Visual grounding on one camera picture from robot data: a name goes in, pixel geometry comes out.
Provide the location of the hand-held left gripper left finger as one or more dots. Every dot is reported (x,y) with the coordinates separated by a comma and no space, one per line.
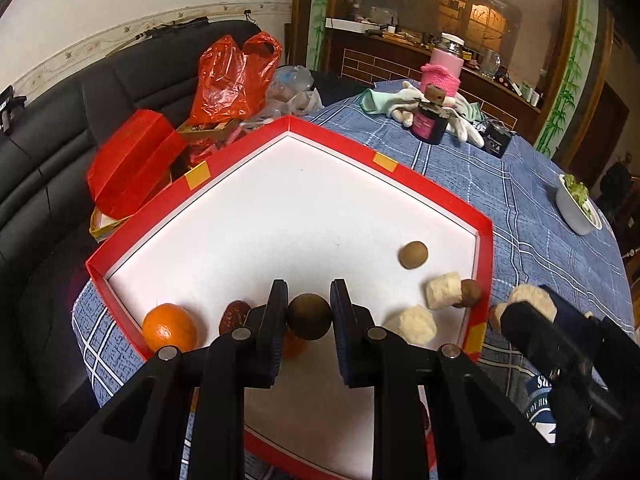
(277,330)

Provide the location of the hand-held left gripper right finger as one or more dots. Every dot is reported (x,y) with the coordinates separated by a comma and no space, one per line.
(342,330)

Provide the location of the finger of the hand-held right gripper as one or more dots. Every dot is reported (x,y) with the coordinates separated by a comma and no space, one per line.
(575,325)
(530,335)

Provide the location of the dark brown longan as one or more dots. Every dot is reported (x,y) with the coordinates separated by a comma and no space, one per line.
(310,317)

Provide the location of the pastry outside tray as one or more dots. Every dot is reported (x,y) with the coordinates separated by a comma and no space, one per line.
(532,297)

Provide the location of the red date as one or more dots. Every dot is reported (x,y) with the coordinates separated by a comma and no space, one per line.
(234,316)

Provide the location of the pale round pastry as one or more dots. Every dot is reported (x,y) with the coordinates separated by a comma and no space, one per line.
(412,325)

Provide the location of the small brown nut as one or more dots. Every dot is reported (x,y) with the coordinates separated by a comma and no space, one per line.
(472,292)

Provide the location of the pale cake piece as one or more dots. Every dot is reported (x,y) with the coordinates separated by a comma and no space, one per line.
(442,290)

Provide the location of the orange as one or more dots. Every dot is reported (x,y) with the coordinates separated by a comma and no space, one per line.
(170,327)

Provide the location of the red box with white inside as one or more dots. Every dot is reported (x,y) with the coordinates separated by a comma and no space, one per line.
(300,200)

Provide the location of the white bowl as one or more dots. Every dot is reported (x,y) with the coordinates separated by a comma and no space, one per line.
(572,212)

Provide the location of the green vegetable scraps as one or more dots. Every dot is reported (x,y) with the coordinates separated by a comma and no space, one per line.
(580,192)

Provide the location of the blue plaid tablecloth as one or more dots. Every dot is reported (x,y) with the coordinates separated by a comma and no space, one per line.
(525,185)

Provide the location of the small black box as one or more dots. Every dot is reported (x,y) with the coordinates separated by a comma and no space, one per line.
(495,139)

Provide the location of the yellow and white box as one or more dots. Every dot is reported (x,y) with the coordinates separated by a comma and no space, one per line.
(100,226)

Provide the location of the gold snack package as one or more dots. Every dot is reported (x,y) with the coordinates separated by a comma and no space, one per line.
(205,132)

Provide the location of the red box lid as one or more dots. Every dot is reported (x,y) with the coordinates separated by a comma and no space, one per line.
(135,160)

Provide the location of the white glove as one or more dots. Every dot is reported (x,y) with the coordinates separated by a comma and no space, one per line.
(405,102)
(462,122)

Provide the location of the black jar with pink label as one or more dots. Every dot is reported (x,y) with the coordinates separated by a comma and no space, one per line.
(429,122)

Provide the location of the pale green cloth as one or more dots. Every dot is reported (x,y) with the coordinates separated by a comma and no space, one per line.
(473,111)

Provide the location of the clear plastic bag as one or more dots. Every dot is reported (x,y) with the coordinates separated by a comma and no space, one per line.
(295,90)

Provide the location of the red plastic bag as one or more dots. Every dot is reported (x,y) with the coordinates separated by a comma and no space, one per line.
(230,80)

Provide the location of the clear glass jar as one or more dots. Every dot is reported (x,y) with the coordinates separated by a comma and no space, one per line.
(490,65)

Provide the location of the jar with pink knitted sleeve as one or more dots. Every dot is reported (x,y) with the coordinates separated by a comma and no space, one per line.
(442,67)

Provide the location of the black leather sofa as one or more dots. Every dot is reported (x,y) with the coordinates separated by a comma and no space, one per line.
(50,135)

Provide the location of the flat white box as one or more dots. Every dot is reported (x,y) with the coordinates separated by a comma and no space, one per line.
(350,24)

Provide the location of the wooden display cabinet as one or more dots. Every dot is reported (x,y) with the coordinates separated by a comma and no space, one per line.
(425,10)

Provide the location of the black clamp device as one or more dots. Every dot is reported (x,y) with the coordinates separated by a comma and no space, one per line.
(7,105)

